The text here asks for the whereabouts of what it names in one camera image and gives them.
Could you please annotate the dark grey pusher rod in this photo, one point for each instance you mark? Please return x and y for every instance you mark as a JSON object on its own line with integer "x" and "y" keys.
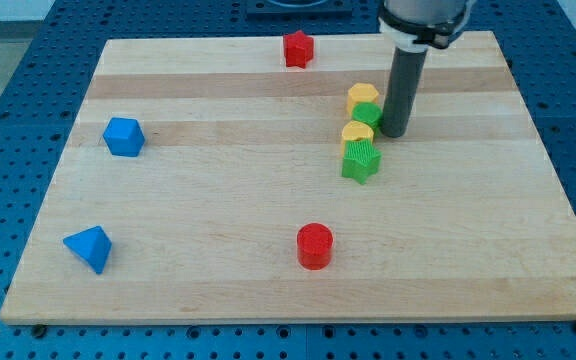
{"x": 402, "y": 87}

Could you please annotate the yellow hexagon block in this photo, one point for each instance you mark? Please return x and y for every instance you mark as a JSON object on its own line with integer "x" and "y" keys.
{"x": 359, "y": 93}

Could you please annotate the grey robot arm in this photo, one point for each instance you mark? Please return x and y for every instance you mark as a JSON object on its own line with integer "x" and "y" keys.
{"x": 414, "y": 27}

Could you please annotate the green cylinder block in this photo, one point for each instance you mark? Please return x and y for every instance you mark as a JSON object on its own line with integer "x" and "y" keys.
{"x": 368, "y": 113}

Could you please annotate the yellow rounded block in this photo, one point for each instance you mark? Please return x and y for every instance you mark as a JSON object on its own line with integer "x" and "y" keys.
{"x": 355, "y": 131}

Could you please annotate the green star block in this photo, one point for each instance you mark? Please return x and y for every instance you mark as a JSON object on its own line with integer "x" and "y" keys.
{"x": 361, "y": 160}

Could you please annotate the red star block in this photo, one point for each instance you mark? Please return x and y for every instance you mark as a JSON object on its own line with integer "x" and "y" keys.
{"x": 298, "y": 49}

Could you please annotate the red cylinder block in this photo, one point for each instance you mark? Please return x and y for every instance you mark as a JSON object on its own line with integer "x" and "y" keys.
{"x": 314, "y": 246}

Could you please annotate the wooden board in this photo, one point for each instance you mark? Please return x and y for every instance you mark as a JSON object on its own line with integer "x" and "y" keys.
{"x": 465, "y": 221}

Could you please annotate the blue cube block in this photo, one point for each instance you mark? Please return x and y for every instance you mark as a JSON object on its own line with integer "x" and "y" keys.
{"x": 124, "y": 137}

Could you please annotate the blue pyramid block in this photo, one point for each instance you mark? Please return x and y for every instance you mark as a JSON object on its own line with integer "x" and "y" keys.
{"x": 92, "y": 246}

